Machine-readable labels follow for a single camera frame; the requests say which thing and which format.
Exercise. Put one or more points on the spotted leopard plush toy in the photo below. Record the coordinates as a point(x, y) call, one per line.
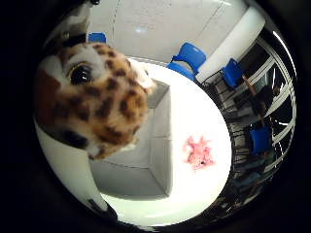
point(97, 97)

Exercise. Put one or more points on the pink plush toy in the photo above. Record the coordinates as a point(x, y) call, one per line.
point(199, 153)

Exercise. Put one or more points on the grey fabric container box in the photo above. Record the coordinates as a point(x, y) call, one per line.
point(142, 152)

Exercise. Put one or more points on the blue plastic chair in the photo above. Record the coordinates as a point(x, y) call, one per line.
point(232, 73)
point(191, 56)
point(97, 37)
point(260, 139)

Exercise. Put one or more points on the white shelving rack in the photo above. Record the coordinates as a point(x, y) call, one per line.
point(226, 97)

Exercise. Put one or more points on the blue jacket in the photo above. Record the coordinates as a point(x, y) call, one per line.
point(256, 165)

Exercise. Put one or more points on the person in dark clothes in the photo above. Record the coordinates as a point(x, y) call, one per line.
point(262, 100)

